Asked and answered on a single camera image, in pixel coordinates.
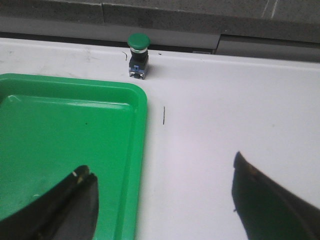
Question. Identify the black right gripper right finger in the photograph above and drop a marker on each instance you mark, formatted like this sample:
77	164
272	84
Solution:
267	210

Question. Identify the green mushroom push button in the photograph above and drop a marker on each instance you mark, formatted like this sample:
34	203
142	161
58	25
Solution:
139	61

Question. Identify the grey stone counter slab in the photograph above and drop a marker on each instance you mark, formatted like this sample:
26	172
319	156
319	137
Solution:
293	20

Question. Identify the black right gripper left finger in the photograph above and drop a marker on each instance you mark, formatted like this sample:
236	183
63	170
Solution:
69	211

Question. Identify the green plastic tray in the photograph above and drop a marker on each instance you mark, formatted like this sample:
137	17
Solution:
51	125

